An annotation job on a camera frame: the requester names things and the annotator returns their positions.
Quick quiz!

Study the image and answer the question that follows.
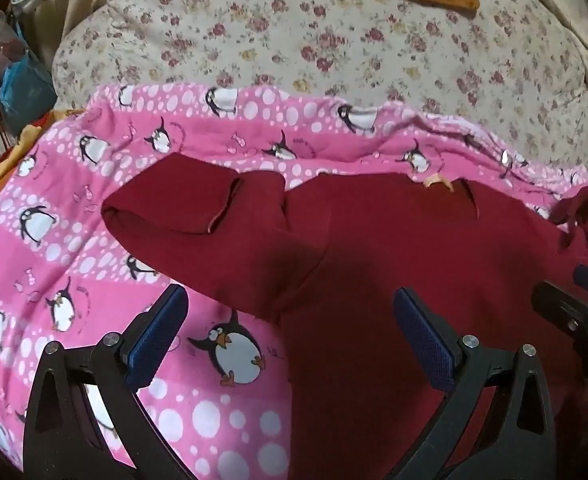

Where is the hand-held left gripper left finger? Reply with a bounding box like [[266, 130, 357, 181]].
[[22, 284, 199, 480]]

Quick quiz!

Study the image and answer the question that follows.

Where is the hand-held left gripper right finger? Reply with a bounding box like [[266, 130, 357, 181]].
[[374, 287, 557, 480]]

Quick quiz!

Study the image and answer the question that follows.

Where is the dark red small garment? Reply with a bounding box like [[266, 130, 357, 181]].
[[101, 155, 588, 480]]

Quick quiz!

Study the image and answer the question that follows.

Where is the blue plastic bag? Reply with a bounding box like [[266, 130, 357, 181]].
[[0, 55, 57, 131]]

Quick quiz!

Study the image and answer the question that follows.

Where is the pink penguin print blanket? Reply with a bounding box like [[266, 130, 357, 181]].
[[0, 82, 588, 480]]

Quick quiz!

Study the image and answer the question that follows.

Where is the floral print quilt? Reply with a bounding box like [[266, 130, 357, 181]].
[[54, 0, 588, 181]]

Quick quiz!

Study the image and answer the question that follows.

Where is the yellow orange cloth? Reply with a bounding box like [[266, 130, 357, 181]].
[[0, 110, 84, 221]]

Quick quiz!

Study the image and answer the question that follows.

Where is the clear plastic bag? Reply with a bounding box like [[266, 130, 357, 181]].
[[0, 10, 29, 76]]

